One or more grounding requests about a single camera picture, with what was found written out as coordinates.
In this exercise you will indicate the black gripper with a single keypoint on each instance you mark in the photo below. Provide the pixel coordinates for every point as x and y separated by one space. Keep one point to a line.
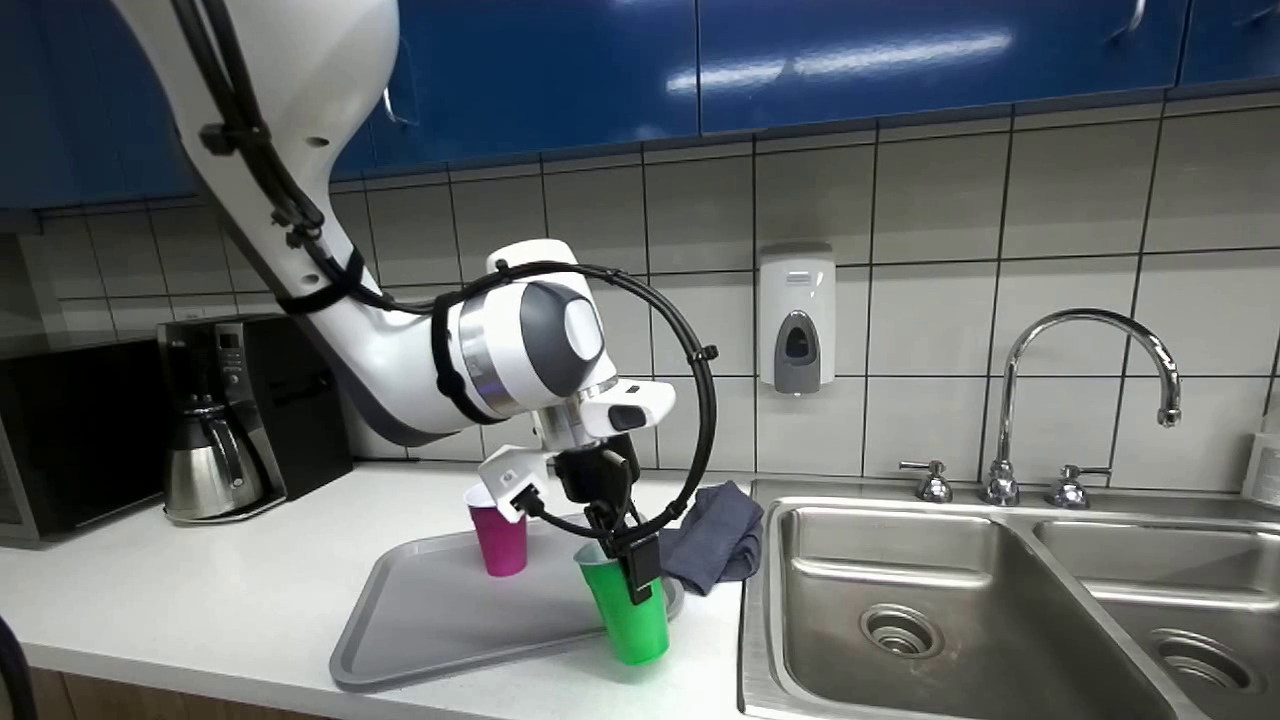
593 480

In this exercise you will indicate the green plastic cup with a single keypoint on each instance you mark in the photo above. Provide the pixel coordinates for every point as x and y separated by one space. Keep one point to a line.
633 633

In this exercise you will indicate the magenta plastic cup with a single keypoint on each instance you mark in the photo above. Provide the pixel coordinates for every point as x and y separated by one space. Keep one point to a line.
500 544

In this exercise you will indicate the dark grey cloth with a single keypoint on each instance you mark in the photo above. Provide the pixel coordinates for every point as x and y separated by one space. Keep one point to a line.
721 534

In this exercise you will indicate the grey plastic tray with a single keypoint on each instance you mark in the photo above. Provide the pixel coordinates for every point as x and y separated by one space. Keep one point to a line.
441 614

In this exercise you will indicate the stainless steel double sink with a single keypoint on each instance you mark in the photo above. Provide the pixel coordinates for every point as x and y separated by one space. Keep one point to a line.
933 573

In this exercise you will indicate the silver coffee pot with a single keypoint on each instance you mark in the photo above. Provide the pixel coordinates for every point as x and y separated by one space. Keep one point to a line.
303 413

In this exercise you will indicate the chrome gooseneck faucet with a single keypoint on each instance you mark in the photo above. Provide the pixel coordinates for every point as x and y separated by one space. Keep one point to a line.
1008 413

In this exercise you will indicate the stainless steel carafe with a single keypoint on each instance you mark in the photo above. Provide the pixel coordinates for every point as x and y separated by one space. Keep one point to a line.
205 472

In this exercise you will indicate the blue glossy upper cabinets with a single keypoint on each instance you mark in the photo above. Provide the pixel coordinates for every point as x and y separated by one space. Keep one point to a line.
801 65

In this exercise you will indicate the black microwave oven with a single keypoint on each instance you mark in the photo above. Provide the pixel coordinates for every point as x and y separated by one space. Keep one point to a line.
82 427

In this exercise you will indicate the clear soap bottle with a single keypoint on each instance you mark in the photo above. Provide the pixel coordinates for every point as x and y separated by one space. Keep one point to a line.
1264 466

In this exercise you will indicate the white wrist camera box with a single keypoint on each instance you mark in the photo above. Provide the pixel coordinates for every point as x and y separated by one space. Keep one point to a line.
514 480

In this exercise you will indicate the white wall soap dispenser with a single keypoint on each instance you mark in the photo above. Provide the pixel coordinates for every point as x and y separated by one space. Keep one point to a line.
798 300

